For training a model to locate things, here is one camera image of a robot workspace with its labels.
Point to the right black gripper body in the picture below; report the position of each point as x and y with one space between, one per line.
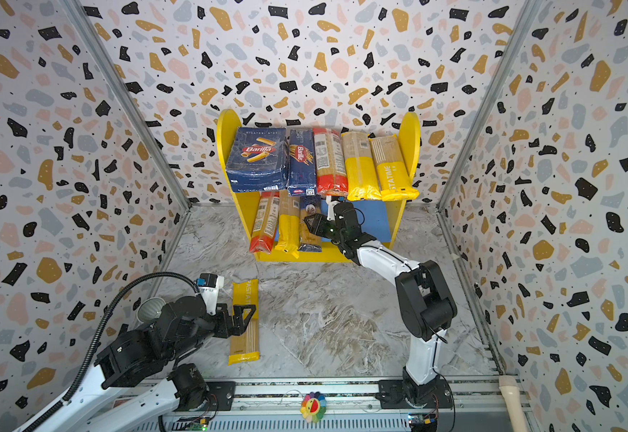
330 226

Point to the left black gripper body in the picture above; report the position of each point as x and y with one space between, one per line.
223 324

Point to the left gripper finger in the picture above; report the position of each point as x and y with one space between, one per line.
240 326
244 311

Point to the Ankara spaghetti bag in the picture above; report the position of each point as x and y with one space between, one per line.
310 243

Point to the yellow Pastatime bag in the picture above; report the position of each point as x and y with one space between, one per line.
395 184
246 348

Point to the yellow spaghetti bag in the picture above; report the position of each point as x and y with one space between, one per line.
288 240
361 174

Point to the red spaghetti bag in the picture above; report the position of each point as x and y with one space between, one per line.
265 223
330 163

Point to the blue Barilla spaghetti box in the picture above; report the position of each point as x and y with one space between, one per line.
302 180

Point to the blue Barilla rigatoni box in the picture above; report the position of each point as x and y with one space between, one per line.
259 160

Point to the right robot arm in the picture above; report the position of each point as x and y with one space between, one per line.
425 301

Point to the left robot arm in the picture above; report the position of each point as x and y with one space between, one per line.
181 329

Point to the striped ceramic cup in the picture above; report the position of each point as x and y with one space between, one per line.
150 310

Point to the colourful flower sticker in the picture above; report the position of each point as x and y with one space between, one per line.
313 407

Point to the beige tube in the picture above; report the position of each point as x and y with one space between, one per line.
511 394

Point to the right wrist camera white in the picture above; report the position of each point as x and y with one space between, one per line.
331 203

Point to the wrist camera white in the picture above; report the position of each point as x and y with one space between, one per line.
208 286
331 203

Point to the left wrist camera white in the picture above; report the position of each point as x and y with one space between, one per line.
208 286

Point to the metal base rail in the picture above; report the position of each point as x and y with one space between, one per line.
469 403

